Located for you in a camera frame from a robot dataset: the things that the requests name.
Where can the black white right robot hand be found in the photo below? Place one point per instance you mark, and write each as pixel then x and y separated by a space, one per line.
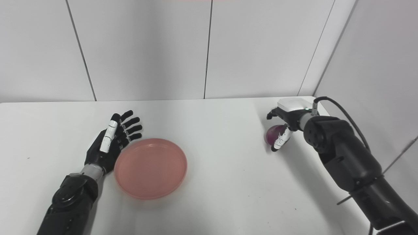
pixel 292 107

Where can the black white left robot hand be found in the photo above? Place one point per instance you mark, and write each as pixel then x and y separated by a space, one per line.
pixel 98 155

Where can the purple red onion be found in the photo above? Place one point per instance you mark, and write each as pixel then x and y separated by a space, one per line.
pixel 271 135

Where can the pink round plate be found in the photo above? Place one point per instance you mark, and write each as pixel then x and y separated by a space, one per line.
pixel 150 168

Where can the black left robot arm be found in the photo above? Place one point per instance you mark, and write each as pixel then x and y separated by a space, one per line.
pixel 70 205

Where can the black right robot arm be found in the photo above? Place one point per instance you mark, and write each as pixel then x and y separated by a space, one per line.
pixel 346 156

